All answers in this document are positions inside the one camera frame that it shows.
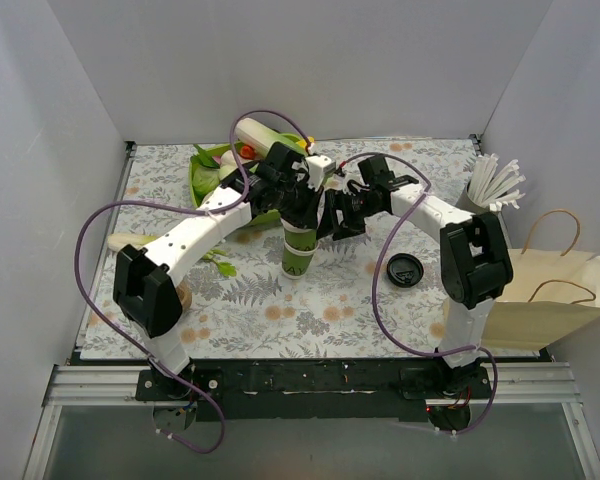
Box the green paper coffee cup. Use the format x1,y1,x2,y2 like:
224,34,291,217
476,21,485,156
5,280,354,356
281,237,317,279

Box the black plastic cup lid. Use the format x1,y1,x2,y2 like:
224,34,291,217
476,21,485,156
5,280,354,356
386,253,424,288

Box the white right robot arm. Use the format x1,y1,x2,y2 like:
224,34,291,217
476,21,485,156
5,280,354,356
317,152,514,398

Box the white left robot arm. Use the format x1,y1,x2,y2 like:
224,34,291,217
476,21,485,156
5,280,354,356
113,142,336,400

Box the floral table mat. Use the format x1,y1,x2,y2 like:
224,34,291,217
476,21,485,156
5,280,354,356
80,137,476,361

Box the red orange pepper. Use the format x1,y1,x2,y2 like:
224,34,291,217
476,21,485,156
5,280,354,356
240,145,256,160

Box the napa cabbage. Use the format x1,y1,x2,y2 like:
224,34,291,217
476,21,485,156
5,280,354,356
235,118,306,157

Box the white bok choy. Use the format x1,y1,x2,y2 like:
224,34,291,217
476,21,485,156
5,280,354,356
218,150,243,182

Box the green vegetable tray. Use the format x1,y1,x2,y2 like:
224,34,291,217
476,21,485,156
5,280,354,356
188,133,307,226

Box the white wrapped straws bundle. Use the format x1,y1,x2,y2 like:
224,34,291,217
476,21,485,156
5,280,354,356
467,154,526,213

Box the brown cardboard cup carrier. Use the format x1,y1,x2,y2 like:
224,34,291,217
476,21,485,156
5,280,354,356
176,282,192,312

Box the green celery stalks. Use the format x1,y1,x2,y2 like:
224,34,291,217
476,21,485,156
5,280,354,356
106,233,237,277

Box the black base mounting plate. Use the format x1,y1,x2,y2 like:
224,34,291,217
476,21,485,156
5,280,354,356
135,358,492,422

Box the brown paper bag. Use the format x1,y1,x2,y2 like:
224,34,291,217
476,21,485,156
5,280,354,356
481,209,600,351

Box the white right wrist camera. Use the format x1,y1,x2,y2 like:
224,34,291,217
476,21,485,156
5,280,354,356
331,168,354,188

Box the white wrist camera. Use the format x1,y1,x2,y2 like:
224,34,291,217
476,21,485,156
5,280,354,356
331,168,354,188
305,155,336,191

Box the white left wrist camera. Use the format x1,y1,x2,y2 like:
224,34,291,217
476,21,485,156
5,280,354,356
305,155,336,191

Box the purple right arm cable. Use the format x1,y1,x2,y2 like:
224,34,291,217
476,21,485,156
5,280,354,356
337,152,499,435

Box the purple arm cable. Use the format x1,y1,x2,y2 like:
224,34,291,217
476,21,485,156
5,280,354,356
74,109,317,454
337,152,499,435

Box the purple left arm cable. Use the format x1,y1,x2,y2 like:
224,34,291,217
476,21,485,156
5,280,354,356
74,109,317,454

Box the aluminium frame rail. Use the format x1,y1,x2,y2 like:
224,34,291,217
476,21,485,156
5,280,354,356
45,363,582,406

